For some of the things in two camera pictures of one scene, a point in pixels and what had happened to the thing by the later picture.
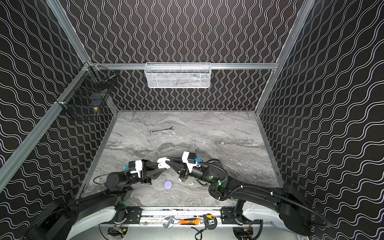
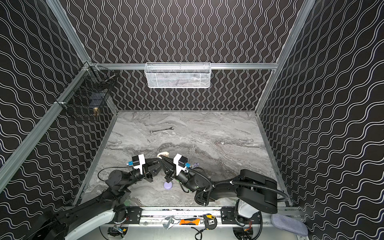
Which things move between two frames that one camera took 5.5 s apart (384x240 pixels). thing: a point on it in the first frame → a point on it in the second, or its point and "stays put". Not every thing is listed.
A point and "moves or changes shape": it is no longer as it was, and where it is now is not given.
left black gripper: [146, 173] stays put
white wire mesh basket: [178, 74] stays put
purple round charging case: [168, 184] stays put
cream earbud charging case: [162, 163] moves or changes shape
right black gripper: [184, 172] → [171, 170]
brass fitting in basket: [95, 111] stays put
